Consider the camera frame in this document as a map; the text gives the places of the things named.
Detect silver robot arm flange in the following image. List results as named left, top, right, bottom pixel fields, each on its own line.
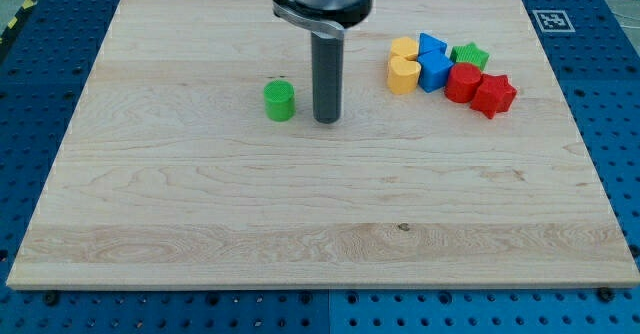
left=272, top=0, right=373, bottom=40

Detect green cylinder block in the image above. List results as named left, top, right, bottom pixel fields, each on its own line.
left=263, top=80, right=296, bottom=122

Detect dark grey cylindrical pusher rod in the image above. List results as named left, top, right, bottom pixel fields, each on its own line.
left=311, top=32, right=344, bottom=124

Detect yellow heart block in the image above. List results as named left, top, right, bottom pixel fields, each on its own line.
left=387, top=56, right=422, bottom=95

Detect yellow hexagon block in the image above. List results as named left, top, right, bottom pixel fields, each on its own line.
left=389, top=36, right=419, bottom=61

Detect blue cube block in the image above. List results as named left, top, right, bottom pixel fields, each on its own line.
left=418, top=51, right=453, bottom=93

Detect light wooden board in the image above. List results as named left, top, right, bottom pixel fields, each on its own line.
left=7, top=0, right=639, bottom=291

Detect blue triangle block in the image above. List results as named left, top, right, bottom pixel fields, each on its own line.
left=418, top=33, right=447, bottom=56

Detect red cylinder block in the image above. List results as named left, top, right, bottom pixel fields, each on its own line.
left=444, top=62, right=482, bottom=103

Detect green star block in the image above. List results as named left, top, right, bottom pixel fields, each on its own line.
left=450, top=42, right=490, bottom=71

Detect red star block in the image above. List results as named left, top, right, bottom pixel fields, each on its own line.
left=470, top=74, right=517, bottom=119

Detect white fiducial marker tag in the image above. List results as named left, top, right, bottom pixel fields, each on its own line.
left=533, top=9, right=575, bottom=33

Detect yellow black hazard tape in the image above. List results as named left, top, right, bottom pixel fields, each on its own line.
left=1, top=0, right=38, bottom=46

